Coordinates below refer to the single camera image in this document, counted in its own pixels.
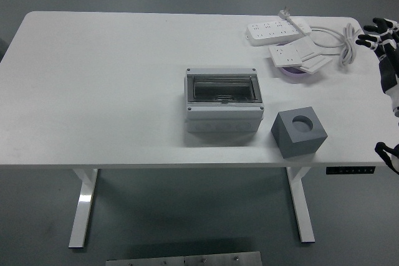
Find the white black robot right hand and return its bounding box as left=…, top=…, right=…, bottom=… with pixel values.
left=356, top=17, right=399, bottom=117

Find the transparent hinged box lid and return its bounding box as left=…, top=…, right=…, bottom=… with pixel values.
left=186, top=72, right=263, bottom=105

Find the grey plastic junction box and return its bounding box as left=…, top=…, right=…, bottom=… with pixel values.
left=184, top=67, right=265, bottom=133

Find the grey block battery holder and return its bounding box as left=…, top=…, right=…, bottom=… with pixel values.
left=270, top=106, right=329, bottom=159

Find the purple round dish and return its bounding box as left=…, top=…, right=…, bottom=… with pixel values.
left=279, top=65, right=314, bottom=77

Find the black table control panel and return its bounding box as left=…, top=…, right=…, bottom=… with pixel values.
left=326, top=165, right=376, bottom=175

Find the white long power strip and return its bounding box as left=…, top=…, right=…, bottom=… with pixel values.
left=245, top=19, right=312, bottom=47

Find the white table leg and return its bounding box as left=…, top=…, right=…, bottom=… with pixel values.
left=68, top=168, right=100, bottom=249
left=286, top=168, right=315, bottom=244

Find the white power cord with plug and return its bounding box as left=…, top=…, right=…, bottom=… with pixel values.
left=278, top=6, right=363, bottom=68

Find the white wall switch panel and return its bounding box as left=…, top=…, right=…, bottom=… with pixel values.
left=299, top=55, right=334, bottom=74

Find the white wall socket panel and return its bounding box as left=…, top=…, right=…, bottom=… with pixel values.
left=268, top=42, right=316, bottom=68

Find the grey metal base plate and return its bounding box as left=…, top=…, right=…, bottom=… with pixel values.
left=105, top=250, right=262, bottom=266

